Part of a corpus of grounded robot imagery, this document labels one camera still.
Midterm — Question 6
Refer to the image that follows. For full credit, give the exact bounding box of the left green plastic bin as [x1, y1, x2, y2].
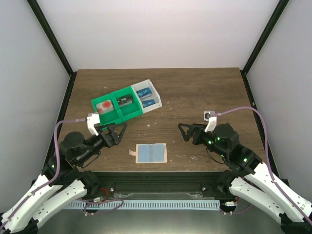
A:
[91, 93, 122, 125]

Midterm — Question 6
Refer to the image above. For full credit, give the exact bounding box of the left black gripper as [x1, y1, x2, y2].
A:
[77, 122, 129, 165]

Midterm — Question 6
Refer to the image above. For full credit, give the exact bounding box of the middle green plastic bin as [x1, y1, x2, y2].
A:
[111, 86, 143, 122]

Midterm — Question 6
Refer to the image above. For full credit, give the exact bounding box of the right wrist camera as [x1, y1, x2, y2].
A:
[204, 111, 217, 133]

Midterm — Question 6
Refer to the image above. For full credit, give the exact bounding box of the black card stack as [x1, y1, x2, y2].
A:
[117, 94, 133, 107]

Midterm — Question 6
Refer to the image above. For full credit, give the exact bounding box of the left black frame post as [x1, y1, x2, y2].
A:
[26, 0, 75, 77]

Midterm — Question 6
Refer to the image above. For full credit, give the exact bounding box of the white red card stack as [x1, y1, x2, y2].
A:
[96, 100, 115, 115]

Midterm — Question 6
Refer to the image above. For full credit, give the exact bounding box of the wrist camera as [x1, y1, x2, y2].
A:
[204, 111, 217, 133]
[86, 113, 100, 136]

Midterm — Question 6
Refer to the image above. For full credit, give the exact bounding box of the blue card stack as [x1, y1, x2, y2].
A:
[136, 87, 152, 99]

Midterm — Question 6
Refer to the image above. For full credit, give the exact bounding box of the right black frame post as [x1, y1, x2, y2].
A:
[242, 0, 290, 73]

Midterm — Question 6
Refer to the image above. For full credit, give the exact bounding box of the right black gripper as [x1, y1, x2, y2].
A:
[178, 123, 228, 159]

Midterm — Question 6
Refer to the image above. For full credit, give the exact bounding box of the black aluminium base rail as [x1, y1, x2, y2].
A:
[31, 170, 288, 198]

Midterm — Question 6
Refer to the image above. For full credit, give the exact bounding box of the white plastic bin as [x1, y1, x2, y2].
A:
[131, 79, 162, 114]

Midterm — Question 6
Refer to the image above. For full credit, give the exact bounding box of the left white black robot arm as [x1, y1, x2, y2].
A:
[0, 122, 127, 234]

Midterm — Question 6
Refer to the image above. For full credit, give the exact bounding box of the black frame post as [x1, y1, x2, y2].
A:
[26, 0, 75, 77]
[242, 0, 290, 73]

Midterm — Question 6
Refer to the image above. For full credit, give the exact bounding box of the light blue slotted cable duct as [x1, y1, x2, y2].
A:
[64, 200, 220, 211]

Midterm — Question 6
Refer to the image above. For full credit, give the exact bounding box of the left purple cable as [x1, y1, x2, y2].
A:
[0, 117, 88, 230]

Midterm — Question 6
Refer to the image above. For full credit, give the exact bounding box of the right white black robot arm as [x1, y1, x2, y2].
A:
[178, 123, 312, 234]

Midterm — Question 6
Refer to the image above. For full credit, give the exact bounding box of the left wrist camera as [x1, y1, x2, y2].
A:
[86, 113, 100, 136]

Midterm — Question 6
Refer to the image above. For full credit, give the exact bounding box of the green plastic bin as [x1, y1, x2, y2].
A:
[91, 93, 122, 125]
[111, 86, 143, 122]

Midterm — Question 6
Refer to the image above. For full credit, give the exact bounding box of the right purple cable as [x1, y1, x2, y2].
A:
[211, 106, 312, 225]

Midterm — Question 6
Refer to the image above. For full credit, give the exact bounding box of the purple cable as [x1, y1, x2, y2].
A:
[211, 106, 312, 225]
[0, 117, 88, 230]

